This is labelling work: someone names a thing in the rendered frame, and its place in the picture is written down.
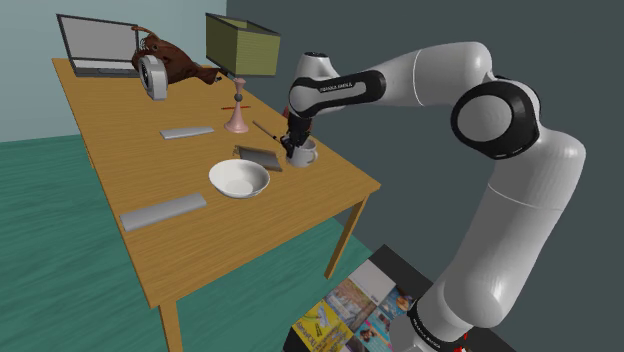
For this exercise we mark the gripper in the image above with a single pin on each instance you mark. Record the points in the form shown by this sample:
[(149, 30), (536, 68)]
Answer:
[(298, 126)]

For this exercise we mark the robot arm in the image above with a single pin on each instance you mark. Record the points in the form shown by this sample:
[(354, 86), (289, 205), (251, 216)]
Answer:
[(526, 204)]

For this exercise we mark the white mug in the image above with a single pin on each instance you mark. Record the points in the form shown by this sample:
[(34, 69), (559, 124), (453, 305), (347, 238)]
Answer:
[(306, 155)]

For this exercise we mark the dark pencil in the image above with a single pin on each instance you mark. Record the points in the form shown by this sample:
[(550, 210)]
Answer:
[(264, 129)]

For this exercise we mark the grey tablet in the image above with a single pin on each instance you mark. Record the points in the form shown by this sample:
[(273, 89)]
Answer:
[(261, 158)]

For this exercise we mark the white bowl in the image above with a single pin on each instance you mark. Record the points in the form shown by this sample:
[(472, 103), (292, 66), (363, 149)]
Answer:
[(239, 179)]

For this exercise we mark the red pen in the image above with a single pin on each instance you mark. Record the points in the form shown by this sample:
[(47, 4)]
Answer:
[(236, 108)]

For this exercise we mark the small grey flat bar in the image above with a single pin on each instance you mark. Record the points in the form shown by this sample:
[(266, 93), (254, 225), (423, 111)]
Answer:
[(186, 132)]

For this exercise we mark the lamp with olive shade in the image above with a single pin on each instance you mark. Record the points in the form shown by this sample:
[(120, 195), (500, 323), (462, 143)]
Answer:
[(242, 46)]

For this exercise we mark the wooden table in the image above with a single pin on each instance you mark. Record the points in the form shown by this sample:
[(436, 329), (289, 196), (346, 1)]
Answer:
[(161, 166)]

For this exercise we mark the large grey flat bar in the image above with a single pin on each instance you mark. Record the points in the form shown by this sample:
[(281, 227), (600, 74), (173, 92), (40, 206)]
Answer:
[(163, 211)]

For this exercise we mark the brown leather bag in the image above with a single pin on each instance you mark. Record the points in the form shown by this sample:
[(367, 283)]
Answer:
[(173, 61)]

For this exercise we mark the white round fan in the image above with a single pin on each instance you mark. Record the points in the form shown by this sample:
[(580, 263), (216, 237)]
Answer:
[(152, 77)]

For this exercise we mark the grey laptop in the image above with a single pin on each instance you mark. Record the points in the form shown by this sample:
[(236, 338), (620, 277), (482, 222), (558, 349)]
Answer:
[(97, 46)]

